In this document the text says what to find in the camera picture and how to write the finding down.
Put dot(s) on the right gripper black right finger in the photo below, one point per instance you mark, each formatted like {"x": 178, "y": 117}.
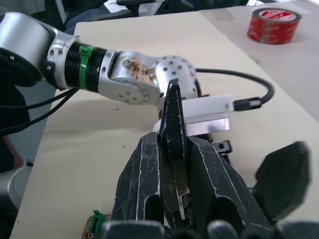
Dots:
{"x": 284, "y": 179}

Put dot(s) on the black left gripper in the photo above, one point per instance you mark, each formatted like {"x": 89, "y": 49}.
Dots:
{"x": 223, "y": 147}

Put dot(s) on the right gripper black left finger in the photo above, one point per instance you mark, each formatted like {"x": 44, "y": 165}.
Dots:
{"x": 132, "y": 230}

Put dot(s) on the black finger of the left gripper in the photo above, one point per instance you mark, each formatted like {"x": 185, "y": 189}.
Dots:
{"x": 135, "y": 179}

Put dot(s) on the black gripper finger piece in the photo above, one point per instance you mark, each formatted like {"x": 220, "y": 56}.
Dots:
{"x": 174, "y": 124}

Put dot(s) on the green terminal block connector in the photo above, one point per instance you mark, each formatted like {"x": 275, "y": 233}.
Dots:
{"x": 97, "y": 224}

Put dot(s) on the silver round robot joint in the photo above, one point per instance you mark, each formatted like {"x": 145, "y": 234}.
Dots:
{"x": 15, "y": 181}

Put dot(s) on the red tape roll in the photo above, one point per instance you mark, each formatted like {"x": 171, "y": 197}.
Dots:
{"x": 272, "y": 26}

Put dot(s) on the dark office chair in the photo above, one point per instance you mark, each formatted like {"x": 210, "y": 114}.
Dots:
{"x": 119, "y": 11}

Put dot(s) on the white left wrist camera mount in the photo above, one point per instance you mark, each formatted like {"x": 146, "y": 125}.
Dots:
{"x": 207, "y": 107}

